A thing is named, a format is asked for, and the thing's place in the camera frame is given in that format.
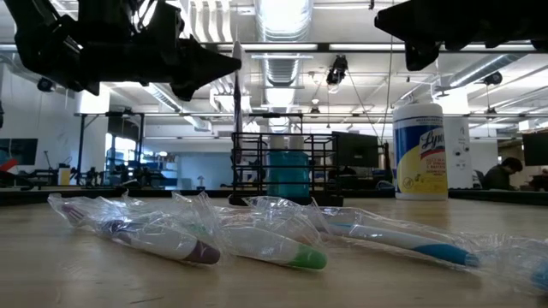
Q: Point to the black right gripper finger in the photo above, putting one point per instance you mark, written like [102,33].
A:
[419,25]

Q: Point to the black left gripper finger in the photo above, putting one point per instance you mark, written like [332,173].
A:
[201,64]

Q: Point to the green toothbrush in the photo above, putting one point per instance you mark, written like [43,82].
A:
[274,248]

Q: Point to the blue toothbrush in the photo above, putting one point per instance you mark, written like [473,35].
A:
[406,241]
[540,274]

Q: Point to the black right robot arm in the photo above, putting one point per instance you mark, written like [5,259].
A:
[535,21]

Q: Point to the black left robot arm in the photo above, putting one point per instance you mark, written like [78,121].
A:
[43,47]

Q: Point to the black ceiling spotlight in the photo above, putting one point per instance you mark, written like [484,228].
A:
[45,84]
[492,78]

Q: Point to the black computer monitor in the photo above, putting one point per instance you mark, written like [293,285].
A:
[355,149]
[535,149]

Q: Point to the yellow container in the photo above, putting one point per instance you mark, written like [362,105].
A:
[64,176]

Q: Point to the white yellow blue wipes canister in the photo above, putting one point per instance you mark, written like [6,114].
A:
[419,171]

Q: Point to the person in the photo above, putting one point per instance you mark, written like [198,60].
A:
[498,177]

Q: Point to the silver ceiling air duct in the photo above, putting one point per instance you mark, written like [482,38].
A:
[282,68]

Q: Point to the black hanging camera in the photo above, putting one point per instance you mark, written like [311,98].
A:
[337,70]

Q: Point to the black background rig frame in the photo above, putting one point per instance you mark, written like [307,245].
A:
[80,145]

